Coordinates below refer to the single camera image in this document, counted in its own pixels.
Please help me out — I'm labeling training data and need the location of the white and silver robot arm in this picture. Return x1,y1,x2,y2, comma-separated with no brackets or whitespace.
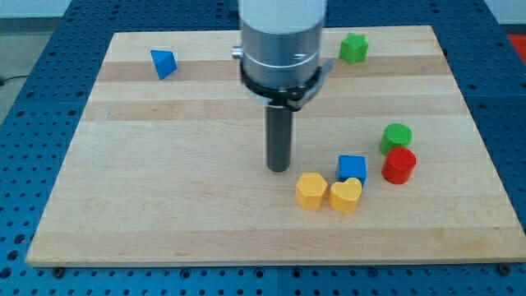
232,0,334,112

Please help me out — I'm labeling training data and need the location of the blue triangle block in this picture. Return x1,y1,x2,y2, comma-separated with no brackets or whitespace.
150,49,178,80

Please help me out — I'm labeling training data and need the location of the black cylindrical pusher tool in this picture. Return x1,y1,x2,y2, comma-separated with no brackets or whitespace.
265,108,293,172

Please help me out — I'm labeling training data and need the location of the yellow hexagon block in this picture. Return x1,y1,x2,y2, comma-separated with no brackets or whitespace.
295,173,328,210

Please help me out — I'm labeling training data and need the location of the blue cube block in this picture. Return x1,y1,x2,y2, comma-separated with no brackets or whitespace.
335,155,367,185

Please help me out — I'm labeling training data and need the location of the yellow heart block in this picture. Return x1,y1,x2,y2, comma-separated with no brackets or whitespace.
329,178,362,215

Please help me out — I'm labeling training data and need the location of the wooden board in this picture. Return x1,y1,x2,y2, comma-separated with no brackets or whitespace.
25,25,525,267

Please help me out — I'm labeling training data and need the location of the green cylinder block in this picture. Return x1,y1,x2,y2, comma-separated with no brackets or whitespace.
379,123,413,156

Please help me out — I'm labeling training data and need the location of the green star block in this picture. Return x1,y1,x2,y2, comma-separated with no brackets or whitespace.
339,33,368,65

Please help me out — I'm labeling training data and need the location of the red cylinder block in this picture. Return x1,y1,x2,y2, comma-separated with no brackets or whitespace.
381,147,417,185

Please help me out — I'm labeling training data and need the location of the black cable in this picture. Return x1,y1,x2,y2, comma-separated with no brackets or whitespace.
0,74,30,86

